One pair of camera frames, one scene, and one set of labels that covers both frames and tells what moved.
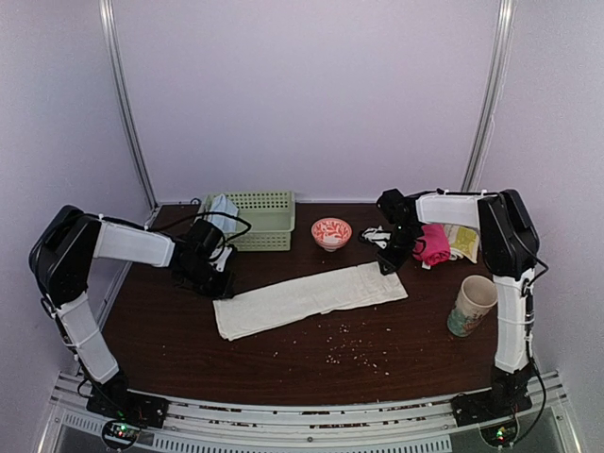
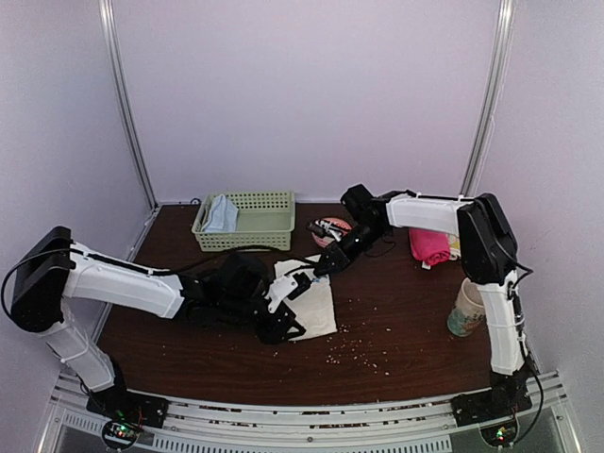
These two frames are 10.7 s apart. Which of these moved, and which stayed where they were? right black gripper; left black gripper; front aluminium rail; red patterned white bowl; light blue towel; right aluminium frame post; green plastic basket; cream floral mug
Moved: left black gripper; right black gripper
Stayed: red patterned white bowl; green plastic basket; light blue towel; right aluminium frame post; front aluminium rail; cream floral mug
